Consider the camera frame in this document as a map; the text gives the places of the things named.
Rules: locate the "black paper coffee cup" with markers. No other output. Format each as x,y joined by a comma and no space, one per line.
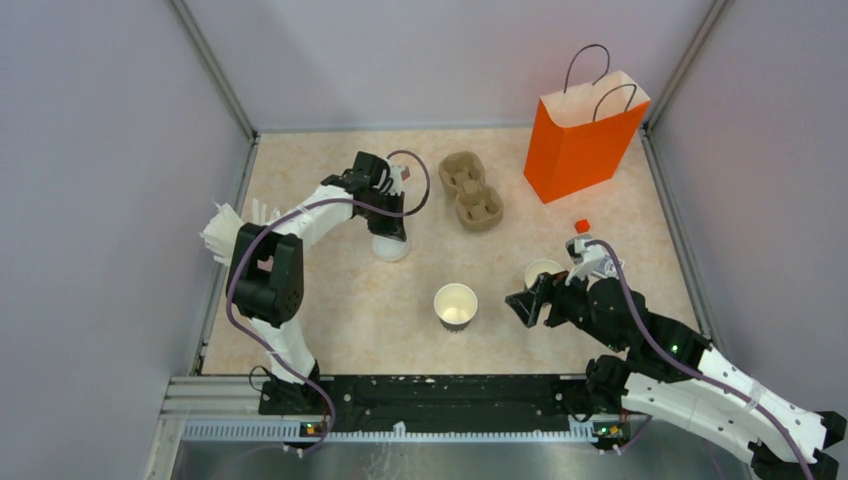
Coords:
455,305

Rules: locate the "white plastic cup lid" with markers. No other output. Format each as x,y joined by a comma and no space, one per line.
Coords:
390,250

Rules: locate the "small orange cube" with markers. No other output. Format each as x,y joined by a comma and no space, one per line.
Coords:
582,226

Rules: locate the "white paper napkins bundle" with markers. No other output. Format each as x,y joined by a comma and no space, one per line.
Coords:
219,235

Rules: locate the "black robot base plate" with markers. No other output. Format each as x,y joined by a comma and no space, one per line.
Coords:
443,404

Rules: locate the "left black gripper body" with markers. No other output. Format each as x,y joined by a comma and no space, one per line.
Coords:
382,199

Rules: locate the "orange paper bag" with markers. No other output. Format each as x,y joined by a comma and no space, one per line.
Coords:
581,132

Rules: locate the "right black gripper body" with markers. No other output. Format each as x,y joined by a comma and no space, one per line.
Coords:
568,302

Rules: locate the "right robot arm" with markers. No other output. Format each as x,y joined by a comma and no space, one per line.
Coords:
660,367

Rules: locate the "cardboard cup carrier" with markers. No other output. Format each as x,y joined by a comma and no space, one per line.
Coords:
478,206

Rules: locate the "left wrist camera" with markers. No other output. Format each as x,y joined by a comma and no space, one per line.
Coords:
398,174

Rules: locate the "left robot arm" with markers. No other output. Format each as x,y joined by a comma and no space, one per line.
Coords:
265,256

